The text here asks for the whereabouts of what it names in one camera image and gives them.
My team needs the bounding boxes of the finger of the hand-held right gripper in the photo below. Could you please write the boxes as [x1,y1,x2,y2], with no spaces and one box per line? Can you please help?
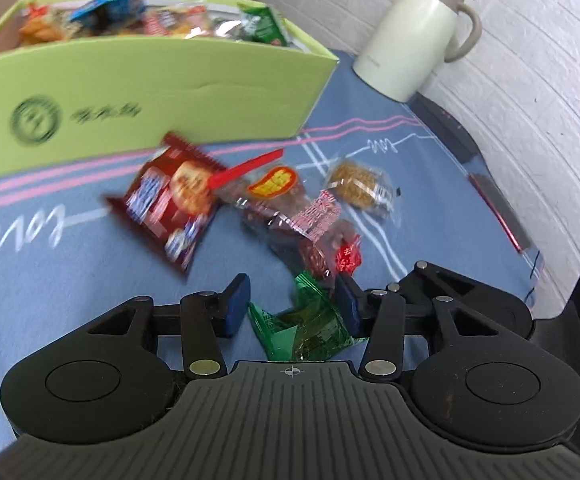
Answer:
[398,261,501,318]

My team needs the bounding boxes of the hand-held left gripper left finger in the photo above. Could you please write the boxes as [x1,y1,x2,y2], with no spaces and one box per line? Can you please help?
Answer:
[86,273,251,382]

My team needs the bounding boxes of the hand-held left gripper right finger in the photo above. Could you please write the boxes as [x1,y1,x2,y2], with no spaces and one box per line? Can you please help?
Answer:
[334,276,504,382]

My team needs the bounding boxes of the green snack packet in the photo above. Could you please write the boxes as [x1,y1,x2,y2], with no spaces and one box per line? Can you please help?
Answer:
[247,270,371,363]

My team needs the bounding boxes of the light green cardboard box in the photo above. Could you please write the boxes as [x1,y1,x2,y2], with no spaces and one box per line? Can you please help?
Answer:
[0,0,341,182]

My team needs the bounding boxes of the shiny red candy packet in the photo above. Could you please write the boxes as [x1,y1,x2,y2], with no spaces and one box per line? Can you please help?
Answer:
[297,230,365,290]

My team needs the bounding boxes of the clear packet with pink print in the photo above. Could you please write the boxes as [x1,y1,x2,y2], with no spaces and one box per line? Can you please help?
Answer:
[264,188,347,248]

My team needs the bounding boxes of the brown biscuit in clear wrapper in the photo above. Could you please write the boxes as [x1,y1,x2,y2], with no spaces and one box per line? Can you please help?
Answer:
[324,156,401,222]

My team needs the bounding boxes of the dark red snack packet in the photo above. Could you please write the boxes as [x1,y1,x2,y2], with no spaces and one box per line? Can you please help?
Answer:
[104,131,227,277]

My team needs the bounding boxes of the clear packet with yellow label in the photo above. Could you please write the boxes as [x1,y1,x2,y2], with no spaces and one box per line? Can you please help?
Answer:
[209,148,311,222]

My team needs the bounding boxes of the cream thermos jug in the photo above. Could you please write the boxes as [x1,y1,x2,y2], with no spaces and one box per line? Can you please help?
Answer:
[351,0,484,104]

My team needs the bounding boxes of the pile of colourful snack packets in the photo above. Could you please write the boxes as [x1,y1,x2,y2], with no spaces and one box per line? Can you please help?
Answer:
[17,0,291,50]

